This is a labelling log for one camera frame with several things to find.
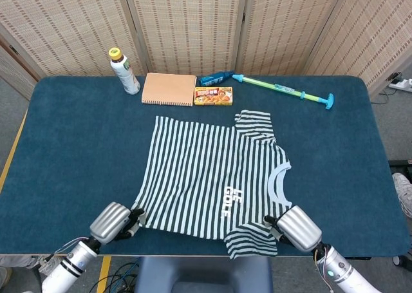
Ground white drink bottle yellow cap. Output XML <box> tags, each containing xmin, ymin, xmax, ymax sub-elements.
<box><xmin>108</xmin><ymin>47</ymin><xmax>142</xmax><ymax>96</ymax></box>

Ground blue tube bottle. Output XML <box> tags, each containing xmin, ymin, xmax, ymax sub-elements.
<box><xmin>196</xmin><ymin>70</ymin><xmax>235</xmax><ymax>87</ymax></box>

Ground green blue water pump toy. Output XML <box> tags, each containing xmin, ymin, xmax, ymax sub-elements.
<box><xmin>232</xmin><ymin>73</ymin><xmax>335</xmax><ymax>111</ymax></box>

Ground white shoe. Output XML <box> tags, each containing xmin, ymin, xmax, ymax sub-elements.
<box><xmin>391</xmin><ymin>173</ymin><xmax>412</xmax><ymax>217</ymax></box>

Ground orange spiral notebook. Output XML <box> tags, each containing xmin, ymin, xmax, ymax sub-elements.
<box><xmin>141</xmin><ymin>73</ymin><xmax>198</xmax><ymax>108</ymax></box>

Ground black equipment stand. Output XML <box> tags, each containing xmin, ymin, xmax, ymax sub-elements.
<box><xmin>388</xmin><ymin>159</ymin><xmax>412</xmax><ymax>175</ymax></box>

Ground woven bamboo folding screen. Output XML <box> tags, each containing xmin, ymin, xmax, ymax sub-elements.
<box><xmin>0</xmin><ymin>0</ymin><xmax>412</xmax><ymax>97</ymax></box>

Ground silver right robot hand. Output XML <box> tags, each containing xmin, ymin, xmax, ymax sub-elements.
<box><xmin>263</xmin><ymin>205</ymin><xmax>323</xmax><ymax>252</ymax></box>

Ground green white striped T-shirt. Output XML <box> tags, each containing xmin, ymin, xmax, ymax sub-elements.
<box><xmin>131</xmin><ymin>109</ymin><xmax>293</xmax><ymax>261</ymax></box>

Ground white power strip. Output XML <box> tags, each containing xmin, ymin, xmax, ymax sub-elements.
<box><xmin>388</xmin><ymin>71</ymin><xmax>412</xmax><ymax>93</ymax></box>

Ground blue chair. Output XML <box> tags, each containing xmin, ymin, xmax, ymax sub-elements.
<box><xmin>134</xmin><ymin>256</ymin><xmax>274</xmax><ymax>293</ymax></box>

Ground blue table cover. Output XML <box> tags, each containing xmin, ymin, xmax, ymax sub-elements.
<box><xmin>0</xmin><ymin>75</ymin><xmax>411</xmax><ymax>257</ymax></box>

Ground floor cables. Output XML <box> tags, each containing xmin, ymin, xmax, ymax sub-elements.
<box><xmin>91</xmin><ymin>262</ymin><xmax>142</xmax><ymax>293</ymax></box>

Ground yellow curry box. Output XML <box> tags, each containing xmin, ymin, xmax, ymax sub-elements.
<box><xmin>193</xmin><ymin>86</ymin><xmax>234</xmax><ymax>107</ymax></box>

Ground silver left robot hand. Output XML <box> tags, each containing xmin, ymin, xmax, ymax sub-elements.
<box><xmin>89</xmin><ymin>202</ymin><xmax>146</xmax><ymax>245</ymax></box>

